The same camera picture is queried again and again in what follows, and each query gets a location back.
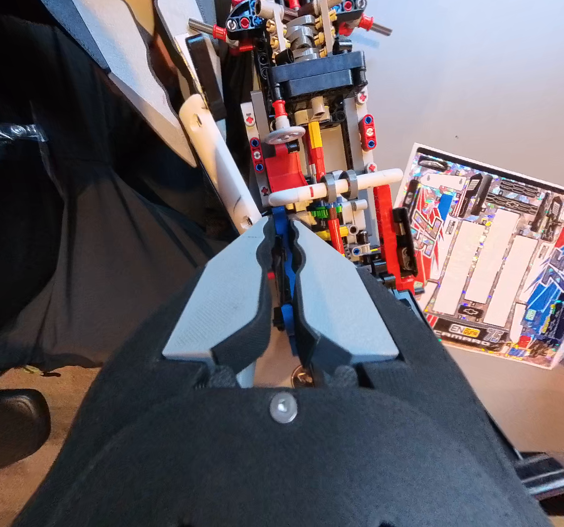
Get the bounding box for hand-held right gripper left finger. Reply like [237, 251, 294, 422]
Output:
[161, 216, 272, 374]

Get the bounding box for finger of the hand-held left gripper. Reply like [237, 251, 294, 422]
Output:
[65, 0, 198, 169]
[154, 0, 219, 96]

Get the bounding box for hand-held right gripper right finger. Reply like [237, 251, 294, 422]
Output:
[290, 219, 400, 368]

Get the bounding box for toy brick car model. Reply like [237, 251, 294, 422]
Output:
[178, 0, 426, 358]

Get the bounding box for person's grey pants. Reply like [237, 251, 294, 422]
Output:
[0, 16, 247, 373]

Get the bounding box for shiny sticker sheet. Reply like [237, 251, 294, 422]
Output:
[392, 143, 564, 370]

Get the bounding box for person's black shoe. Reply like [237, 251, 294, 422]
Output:
[0, 388, 52, 469]

